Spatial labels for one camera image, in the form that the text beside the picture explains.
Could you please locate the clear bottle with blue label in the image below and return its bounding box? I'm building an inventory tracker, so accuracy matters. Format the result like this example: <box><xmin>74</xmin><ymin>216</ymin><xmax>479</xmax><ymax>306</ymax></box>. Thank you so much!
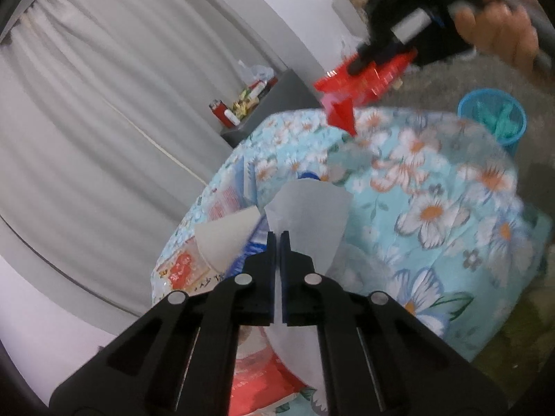
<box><xmin>298</xmin><ymin>141</ymin><xmax>380</xmax><ymax>188</ymax></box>

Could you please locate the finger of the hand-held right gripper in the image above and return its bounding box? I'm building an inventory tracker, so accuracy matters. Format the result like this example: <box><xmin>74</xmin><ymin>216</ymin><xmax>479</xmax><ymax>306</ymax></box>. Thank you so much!
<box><xmin>347</xmin><ymin>40</ymin><xmax>417</xmax><ymax>74</ymax></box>

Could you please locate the clear plastic bag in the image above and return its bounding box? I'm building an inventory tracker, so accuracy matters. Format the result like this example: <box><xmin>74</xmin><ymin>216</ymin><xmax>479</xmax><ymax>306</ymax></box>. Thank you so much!
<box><xmin>238</xmin><ymin>60</ymin><xmax>275</xmax><ymax>84</ymax></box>

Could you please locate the white paper cone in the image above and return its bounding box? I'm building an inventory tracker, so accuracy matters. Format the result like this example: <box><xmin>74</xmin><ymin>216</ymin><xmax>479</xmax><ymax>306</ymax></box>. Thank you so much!
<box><xmin>194</xmin><ymin>207</ymin><xmax>260</xmax><ymax>271</ymax></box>

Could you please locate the blue floral blanket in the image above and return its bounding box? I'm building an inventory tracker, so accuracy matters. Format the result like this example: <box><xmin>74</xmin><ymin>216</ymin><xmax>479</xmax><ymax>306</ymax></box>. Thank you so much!
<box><xmin>150</xmin><ymin>108</ymin><xmax>551</xmax><ymax>416</ymax></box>

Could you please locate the person's right hand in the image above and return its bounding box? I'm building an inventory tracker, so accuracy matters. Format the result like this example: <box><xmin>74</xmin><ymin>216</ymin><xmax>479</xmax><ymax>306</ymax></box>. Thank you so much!
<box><xmin>451</xmin><ymin>0</ymin><xmax>540</xmax><ymax>70</ymax></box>

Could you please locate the red white snack packet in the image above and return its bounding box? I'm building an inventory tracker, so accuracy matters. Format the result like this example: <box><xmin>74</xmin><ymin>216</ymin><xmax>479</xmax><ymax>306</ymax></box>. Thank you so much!
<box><xmin>155</xmin><ymin>240</ymin><xmax>226</xmax><ymax>296</ymax></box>

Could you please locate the blue white packet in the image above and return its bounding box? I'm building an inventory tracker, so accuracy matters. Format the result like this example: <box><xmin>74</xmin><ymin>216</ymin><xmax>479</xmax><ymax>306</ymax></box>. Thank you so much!
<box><xmin>207</xmin><ymin>160</ymin><xmax>270</xmax><ymax>271</ymax></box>

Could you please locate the large red snack packet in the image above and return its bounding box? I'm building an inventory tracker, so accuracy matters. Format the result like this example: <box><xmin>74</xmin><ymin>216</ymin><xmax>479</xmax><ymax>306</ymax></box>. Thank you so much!
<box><xmin>229</xmin><ymin>324</ymin><xmax>314</xmax><ymax>416</ymax></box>

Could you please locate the teal plastic bag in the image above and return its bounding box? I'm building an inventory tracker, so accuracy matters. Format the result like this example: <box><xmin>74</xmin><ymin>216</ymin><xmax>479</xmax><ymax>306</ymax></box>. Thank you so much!
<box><xmin>470</xmin><ymin>99</ymin><xmax>520</xmax><ymax>146</ymax></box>

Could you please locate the white curtain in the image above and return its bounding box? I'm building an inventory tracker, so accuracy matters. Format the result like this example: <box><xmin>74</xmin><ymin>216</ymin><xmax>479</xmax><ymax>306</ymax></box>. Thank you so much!
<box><xmin>0</xmin><ymin>0</ymin><xmax>322</xmax><ymax>315</ymax></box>

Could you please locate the beige curtain cord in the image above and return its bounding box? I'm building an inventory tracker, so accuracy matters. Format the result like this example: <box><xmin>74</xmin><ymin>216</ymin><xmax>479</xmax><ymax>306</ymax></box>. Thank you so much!
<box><xmin>103</xmin><ymin>99</ymin><xmax>210</xmax><ymax>183</ymax></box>

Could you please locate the red plastic bag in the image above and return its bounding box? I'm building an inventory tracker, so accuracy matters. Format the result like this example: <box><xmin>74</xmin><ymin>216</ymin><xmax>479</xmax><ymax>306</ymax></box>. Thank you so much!
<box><xmin>314</xmin><ymin>47</ymin><xmax>419</xmax><ymax>107</ymax></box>

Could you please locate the white paper sheet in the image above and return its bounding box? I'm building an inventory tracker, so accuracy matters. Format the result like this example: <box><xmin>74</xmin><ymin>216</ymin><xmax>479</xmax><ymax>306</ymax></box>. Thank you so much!
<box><xmin>264</xmin><ymin>180</ymin><xmax>351</xmax><ymax>393</ymax></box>

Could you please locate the blue plastic wastebasket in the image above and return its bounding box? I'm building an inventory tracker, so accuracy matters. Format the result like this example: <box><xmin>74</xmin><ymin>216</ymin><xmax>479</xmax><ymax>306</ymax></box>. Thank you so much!
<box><xmin>458</xmin><ymin>89</ymin><xmax>527</xmax><ymax>148</ymax></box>

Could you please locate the grey cabinet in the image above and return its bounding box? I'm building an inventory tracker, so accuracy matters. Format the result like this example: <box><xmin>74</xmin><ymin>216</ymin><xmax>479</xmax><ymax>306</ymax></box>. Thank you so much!
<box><xmin>220</xmin><ymin>69</ymin><xmax>322</xmax><ymax>148</ymax></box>

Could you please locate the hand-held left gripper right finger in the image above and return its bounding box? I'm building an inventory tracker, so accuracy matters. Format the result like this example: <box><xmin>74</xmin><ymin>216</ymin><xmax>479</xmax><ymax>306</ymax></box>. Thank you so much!
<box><xmin>280</xmin><ymin>231</ymin><xmax>508</xmax><ymax>416</ymax></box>

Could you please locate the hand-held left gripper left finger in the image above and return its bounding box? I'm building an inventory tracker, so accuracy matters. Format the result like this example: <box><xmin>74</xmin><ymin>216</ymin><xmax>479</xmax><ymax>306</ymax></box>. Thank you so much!
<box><xmin>50</xmin><ymin>231</ymin><xmax>278</xmax><ymax>416</ymax></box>

